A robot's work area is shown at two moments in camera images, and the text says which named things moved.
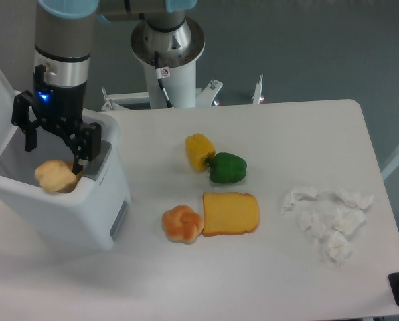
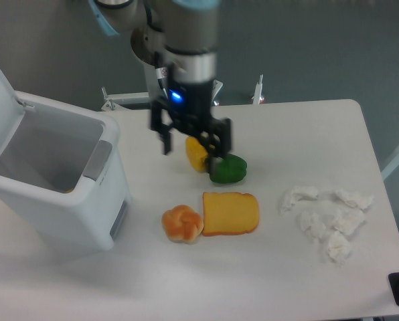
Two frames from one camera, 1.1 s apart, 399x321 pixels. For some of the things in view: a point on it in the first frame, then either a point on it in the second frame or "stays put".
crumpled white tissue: [353, 198] stays put
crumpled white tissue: [346, 220] stays put
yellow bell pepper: [200, 150] stays put
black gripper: [61, 108] → [190, 106]
